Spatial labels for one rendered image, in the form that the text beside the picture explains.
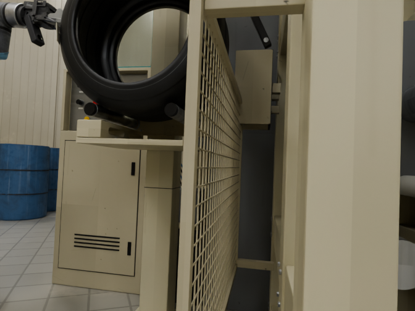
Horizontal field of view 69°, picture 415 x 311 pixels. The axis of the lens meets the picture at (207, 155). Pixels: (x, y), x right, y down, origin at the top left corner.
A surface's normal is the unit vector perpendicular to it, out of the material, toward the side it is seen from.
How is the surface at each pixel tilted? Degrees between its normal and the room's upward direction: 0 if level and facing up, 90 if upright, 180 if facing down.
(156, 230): 90
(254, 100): 90
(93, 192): 90
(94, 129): 90
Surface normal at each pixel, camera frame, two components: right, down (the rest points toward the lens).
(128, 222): -0.18, -0.04
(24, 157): 0.55, 0.00
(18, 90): 0.34, -0.02
